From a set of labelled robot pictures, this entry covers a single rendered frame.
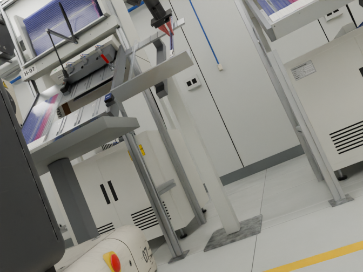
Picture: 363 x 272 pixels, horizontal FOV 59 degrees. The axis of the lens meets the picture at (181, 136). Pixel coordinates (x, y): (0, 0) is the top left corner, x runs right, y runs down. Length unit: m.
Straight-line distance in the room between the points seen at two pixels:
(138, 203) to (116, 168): 0.23
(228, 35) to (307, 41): 0.75
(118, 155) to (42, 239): 1.27
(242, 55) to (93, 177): 2.05
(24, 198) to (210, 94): 2.87
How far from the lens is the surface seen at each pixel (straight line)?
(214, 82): 3.35
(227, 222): 1.46
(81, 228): 1.21
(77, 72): 2.03
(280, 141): 3.28
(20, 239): 0.57
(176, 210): 1.75
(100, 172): 1.90
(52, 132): 1.76
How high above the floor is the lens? 0.37
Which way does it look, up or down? 5 degrees up
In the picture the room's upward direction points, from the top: 23 degrees counter-clockwise
